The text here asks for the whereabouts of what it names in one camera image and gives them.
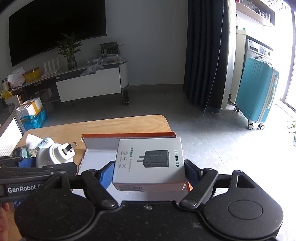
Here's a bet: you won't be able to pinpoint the toothpick jar with blue label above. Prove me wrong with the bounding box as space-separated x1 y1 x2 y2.
28 137 55 157

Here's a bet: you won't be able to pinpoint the white UGREEN charger box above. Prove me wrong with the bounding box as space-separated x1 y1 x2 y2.
112 138 187 192

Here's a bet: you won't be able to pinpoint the blue tissue pack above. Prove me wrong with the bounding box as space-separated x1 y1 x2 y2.
16 158 36 168

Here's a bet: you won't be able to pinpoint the teal adhesive bandage box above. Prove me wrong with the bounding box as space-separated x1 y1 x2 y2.
11 147 30 158

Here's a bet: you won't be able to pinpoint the person's left hand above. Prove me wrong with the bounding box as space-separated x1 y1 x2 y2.
0 203 10 241

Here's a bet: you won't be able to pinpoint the orange cardboard box tray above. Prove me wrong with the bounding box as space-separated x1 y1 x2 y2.
79 132 190 202

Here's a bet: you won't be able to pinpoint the curved side cabinet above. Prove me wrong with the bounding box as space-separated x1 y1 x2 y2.
0 99 26 157

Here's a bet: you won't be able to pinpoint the blue plastic bag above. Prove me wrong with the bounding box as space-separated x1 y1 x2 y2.
21 109 48 131

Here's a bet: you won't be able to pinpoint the white yellow cardboard box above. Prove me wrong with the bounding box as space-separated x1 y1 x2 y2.
16 97 43 118

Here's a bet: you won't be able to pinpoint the white plastic bag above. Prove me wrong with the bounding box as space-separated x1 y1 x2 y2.
8 67 25 88

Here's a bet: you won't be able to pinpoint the TV console cabinet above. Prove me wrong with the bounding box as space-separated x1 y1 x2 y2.
11 58 130 105

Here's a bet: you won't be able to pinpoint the yellow tin box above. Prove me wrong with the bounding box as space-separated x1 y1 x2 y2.
23 67 41 83

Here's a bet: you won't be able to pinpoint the potted spider plants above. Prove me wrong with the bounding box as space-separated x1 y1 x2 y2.
288 120 296 146

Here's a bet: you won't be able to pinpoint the white wifi router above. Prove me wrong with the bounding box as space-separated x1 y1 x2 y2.
41 58 60 77

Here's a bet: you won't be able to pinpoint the teal suitcase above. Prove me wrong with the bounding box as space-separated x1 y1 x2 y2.
234 58 280 130

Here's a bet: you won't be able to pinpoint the dark blue curtain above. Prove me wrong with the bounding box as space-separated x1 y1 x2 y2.
183 1 229 113

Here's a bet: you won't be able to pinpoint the dark picture box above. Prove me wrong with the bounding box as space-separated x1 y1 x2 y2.
100 41 120 57

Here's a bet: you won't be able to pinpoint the potted bamboo plant on console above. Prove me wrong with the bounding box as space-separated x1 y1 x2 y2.
56 35 83 70

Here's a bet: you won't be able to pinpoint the washing machine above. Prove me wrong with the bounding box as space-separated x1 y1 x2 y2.
229 29 274 110

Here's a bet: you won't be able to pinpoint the large black television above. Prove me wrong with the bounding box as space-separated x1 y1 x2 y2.
9 0 106 66

